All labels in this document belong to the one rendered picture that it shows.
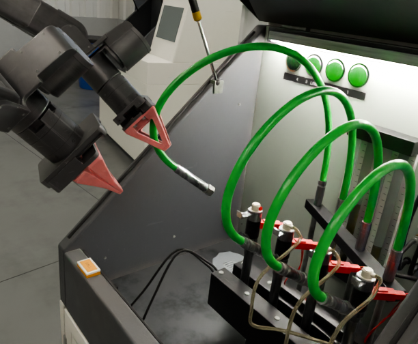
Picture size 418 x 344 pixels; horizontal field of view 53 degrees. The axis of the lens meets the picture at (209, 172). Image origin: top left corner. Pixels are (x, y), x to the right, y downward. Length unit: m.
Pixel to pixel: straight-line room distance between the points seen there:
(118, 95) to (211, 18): 3.00
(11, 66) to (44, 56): 0.04
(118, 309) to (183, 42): 2.97
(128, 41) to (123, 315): 0.49
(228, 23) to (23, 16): 3.12
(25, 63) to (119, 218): 0.59
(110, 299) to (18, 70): 0.50
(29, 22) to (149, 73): 2.79
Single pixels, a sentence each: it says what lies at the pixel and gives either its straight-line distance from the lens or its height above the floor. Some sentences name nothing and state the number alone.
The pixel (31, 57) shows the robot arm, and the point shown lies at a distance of 0.51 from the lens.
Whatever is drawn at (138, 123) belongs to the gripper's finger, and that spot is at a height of 1.28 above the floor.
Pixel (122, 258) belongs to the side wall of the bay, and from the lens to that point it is 1.09.
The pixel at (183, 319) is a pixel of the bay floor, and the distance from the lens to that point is 1.00.
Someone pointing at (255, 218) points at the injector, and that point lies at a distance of 0.80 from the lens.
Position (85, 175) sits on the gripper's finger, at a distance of 0.56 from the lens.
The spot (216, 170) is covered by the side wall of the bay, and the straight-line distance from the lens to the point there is 1.15.
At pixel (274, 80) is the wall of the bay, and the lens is 1.12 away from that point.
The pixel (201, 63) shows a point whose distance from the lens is 0.76.
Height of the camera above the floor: 1.50
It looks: 22 degrees down
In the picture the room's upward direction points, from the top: 6 degrees clockwise
